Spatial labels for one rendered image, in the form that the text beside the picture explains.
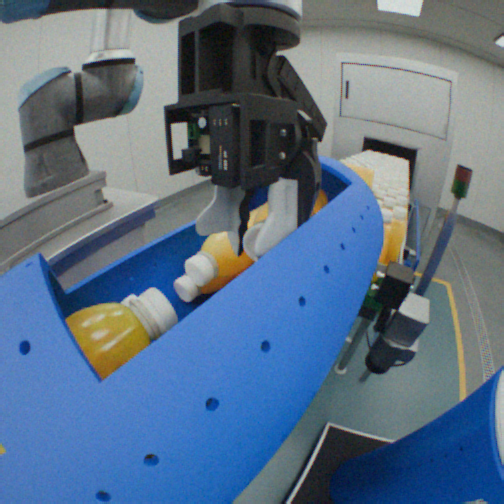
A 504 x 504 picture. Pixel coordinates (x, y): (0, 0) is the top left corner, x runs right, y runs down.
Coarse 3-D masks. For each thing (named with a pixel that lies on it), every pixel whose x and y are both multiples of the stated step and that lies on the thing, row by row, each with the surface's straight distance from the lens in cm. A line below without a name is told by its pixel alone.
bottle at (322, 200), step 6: (324, 192) 39; (318, 198) 34; (324, 198) 37; (264, 204) 28; (318, 204) 33; (324, 204) 36; (264, 210) 26; (318, 210) 32; (258, 216) 26; (264, 216) 25; (258, 222) 24
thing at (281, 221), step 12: (288, 180) 18; (276, 192) 17; (288, 192) 18; (276, 204) 17; (288, 204) 18; (276, 216) 17; (288, 216) 19; (264, 228) 16; (276, 228) 17; (288, 228) 19; (264, 240) 16; (276, 240) 18; (264, 252) 17
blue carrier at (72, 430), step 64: (256, 192) 49; (128, 256) 33; (192, 256) 40; (320, 256) 18; (0, 320) 14; (64, 320) 13; (192, 320) 11; (256, 320) 13; (320, 320) 17; (0, 384) 13; (64, 384) 11; (128, 384) 10; (192, 384) 11; (256, 384) 13; (320, 384) 21; (64, 448) 12; (128, 448) 11; (192, 448) 12; (256, 448) 15
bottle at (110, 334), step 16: (112, 304) 18; (80, 320) 17; (96, 320) 17; (112, 320) 17; (128, 320) 17; (144, 320) 18; (80, 336) 16; (96, 336) 16; (112, 336) 16; (128, 336) 17; (144, 336) 18; (160, 336) 19; (96, 352) 16; (112, 352) 16; (128, 352) 17; (96, 368) 16; (112, 368) 16; (0, 448) 20
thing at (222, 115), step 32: (192, 32) 16; (224, 32) 18; (256, 32) 17; (288, 32) 17; (192, 64) 16; (224, 64) 16; (256, 64) 17; (192, 96) 15; (224, 96) 13; (256, 96) 13; (288, 96) 20; (192, 128) 16; (224, 128) 13; (256, 128) 14; (288, 128) 17; (192, 160) 16; (224, 160) 13; (256, 160) 14; (288, 160) 17
